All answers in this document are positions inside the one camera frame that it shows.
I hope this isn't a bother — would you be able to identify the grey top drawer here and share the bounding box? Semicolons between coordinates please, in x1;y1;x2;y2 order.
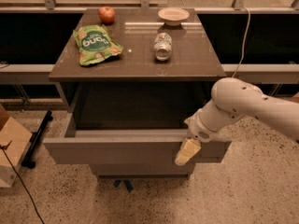
42;83;232;166

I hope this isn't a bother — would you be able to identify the grey drawer cabinet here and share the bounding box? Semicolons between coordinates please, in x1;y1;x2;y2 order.
50;9;229;179

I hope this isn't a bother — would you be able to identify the green chip bag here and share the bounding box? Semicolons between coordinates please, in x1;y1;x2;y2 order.
73;25;123;66

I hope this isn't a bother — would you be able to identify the silver soda can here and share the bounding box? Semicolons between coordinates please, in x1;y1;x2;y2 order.
153;33;172;61

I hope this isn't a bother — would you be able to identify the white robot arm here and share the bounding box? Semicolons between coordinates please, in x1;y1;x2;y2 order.
175;77;299;166

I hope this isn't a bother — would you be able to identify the black stand leg left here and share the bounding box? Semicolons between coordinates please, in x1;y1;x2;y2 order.
21;110;53;169

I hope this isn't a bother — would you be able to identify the white ceramic bowl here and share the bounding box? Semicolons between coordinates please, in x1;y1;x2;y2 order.
158;7;190;26

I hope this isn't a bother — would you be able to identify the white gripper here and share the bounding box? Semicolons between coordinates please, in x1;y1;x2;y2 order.
175;112;219;166

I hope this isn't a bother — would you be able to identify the black floor cable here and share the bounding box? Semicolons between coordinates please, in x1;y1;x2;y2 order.
0;142;46;224

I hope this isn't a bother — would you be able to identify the cardboard box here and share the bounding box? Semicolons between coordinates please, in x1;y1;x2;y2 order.
0;105;32;188

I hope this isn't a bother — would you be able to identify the white hanging cable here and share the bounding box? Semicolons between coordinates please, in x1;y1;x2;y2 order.
231;7;252;78

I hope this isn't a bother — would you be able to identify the red apple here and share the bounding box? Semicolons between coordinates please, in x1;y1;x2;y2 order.
98;7;115;24

